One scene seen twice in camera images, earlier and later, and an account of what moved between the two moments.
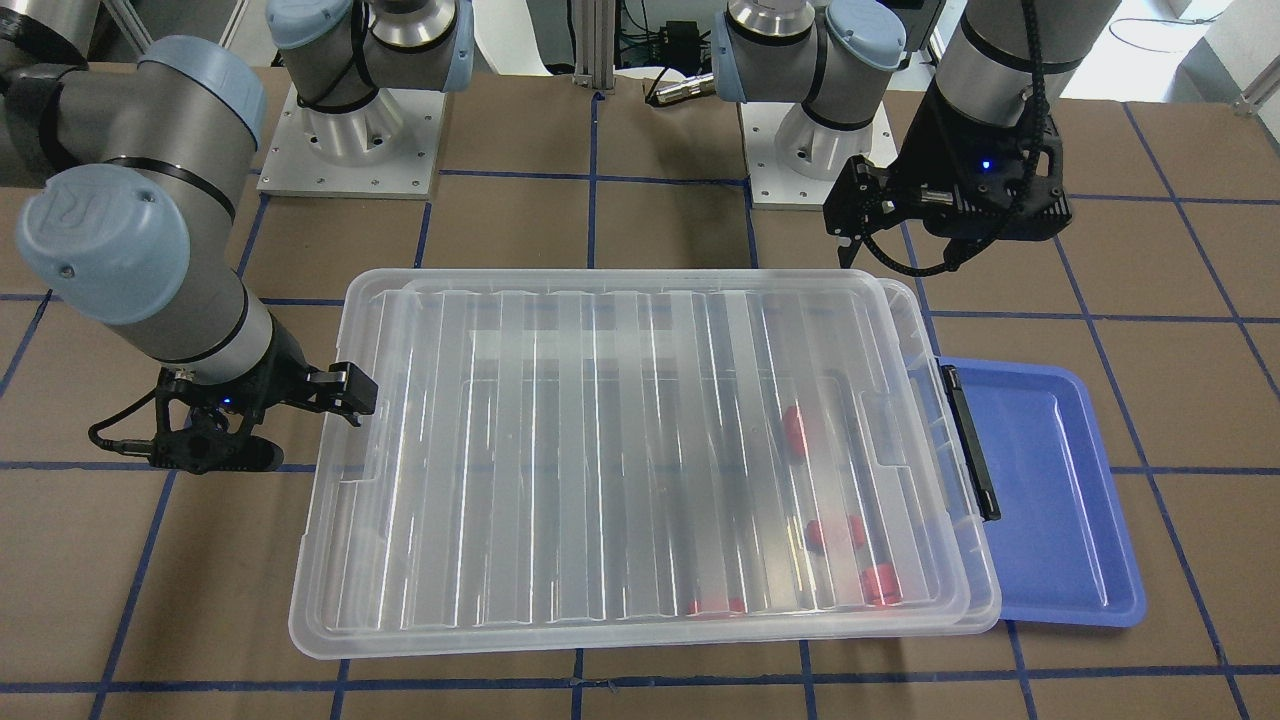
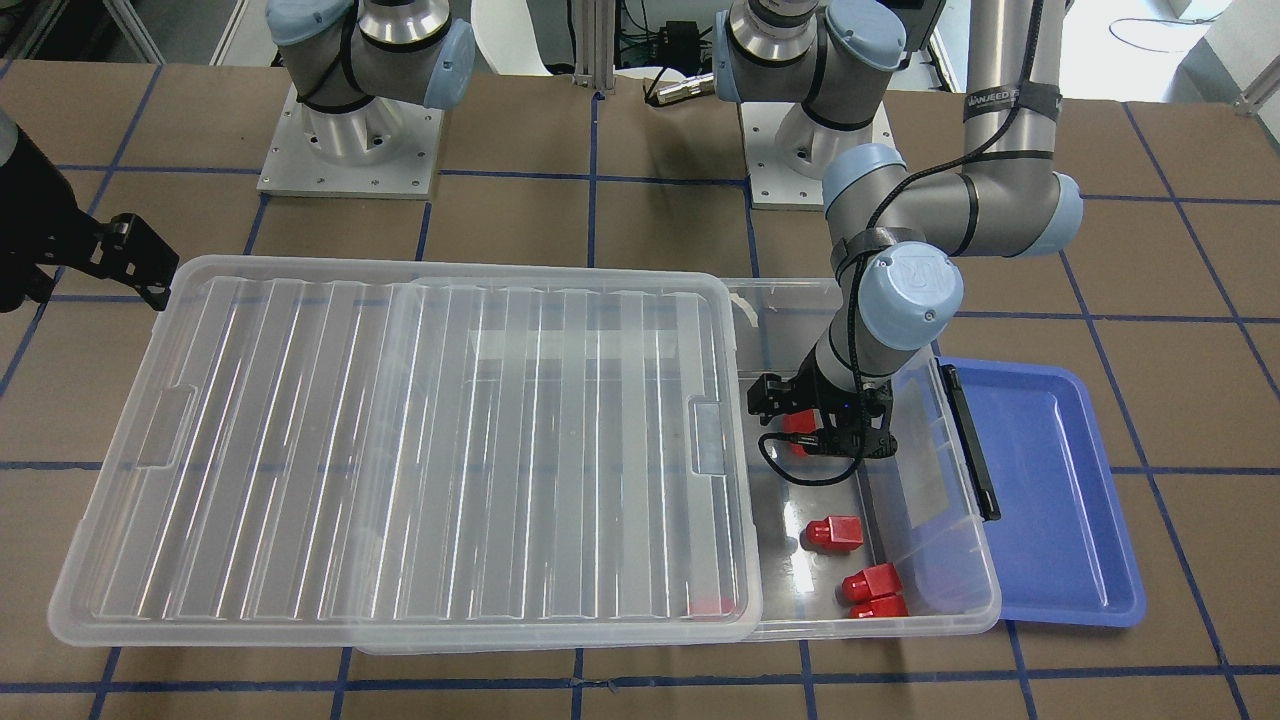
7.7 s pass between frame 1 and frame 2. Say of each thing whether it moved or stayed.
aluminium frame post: stayed
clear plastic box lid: moved
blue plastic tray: stayed
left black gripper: moved
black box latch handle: stayed
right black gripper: moved
